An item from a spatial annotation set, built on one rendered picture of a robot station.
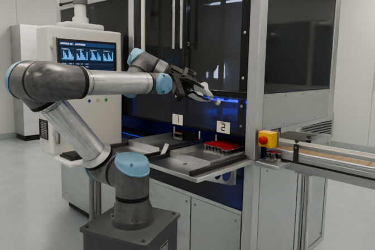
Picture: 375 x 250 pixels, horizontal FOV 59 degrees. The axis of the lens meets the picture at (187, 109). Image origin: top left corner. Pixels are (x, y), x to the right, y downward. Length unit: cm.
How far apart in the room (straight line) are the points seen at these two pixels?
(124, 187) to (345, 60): 550
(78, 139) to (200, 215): 106
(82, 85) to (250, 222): 116
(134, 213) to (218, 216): 82
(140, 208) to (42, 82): 52
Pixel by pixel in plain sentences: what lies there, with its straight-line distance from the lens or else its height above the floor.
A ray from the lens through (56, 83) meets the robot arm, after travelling 95.
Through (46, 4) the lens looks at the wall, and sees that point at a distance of 711.
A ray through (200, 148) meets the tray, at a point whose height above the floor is 89.
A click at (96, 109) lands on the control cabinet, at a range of 220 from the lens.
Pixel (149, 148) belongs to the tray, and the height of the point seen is 90.
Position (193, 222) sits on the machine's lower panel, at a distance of 206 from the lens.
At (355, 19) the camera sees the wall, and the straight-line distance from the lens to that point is 633.
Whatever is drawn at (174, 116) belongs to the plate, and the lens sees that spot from 199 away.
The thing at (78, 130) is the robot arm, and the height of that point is 112.
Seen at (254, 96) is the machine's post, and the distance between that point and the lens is 164.
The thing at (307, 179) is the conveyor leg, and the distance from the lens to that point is 174.
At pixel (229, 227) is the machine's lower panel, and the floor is 49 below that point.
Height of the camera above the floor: 132
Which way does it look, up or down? 7 degrees down
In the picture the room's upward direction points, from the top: 1 degrees clockwise
